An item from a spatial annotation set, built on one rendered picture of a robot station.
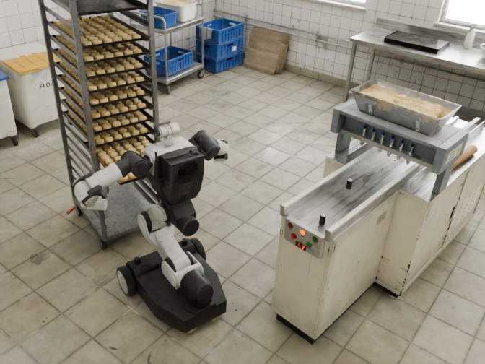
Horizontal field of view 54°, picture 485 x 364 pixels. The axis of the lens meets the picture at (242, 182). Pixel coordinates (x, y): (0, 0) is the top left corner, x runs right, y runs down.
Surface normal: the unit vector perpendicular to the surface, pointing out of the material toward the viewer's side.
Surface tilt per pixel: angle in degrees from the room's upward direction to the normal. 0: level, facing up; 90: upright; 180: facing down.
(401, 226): 90
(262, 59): 67
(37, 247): 0
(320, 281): 90
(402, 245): 90
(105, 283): 0
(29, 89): 92
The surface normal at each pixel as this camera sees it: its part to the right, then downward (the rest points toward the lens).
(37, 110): 0.74, 0.43
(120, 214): 0.04, -0.84
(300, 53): -0.61, 0.40
